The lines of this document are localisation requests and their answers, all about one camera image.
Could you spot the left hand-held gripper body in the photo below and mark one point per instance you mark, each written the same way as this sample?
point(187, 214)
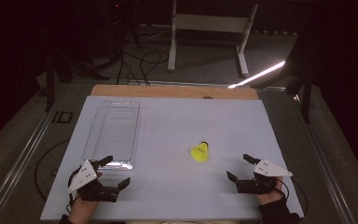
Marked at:
point(88, 183)

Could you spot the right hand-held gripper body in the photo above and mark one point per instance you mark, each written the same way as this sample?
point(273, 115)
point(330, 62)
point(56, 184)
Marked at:
point(262, 179)

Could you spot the clear plastic container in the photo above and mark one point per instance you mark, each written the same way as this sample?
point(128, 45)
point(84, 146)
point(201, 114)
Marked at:
point(112, 132)

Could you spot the yellow shuttlecock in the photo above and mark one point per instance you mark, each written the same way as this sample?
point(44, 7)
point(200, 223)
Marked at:
point(199, 152)

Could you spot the person's right hand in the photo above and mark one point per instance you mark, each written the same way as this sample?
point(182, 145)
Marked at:
point(270, 196)

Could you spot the person's left hand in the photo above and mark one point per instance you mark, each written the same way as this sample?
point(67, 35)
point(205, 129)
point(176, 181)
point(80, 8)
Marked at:
point(82, 210)

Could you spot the white table board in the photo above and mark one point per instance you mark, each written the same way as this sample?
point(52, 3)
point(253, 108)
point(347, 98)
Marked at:
point(174, 174)

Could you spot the black stand leg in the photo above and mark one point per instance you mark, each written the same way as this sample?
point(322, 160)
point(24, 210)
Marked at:
point(304, 93)

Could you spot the wooden table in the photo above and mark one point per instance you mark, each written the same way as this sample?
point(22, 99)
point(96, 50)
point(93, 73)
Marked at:
point(167, 91)

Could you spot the black tripod stand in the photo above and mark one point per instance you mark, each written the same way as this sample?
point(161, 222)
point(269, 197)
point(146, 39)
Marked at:
point(62, 67)

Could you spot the black rectangular floor bracket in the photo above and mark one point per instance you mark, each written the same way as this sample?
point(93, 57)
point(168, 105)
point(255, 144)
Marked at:
point(62, 117)

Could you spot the metal floor rail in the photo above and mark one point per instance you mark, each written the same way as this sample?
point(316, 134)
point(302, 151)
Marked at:
point(18, 158)
point(326, 168)

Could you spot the white metal stand frame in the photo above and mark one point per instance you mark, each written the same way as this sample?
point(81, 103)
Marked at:
point(209, 23)

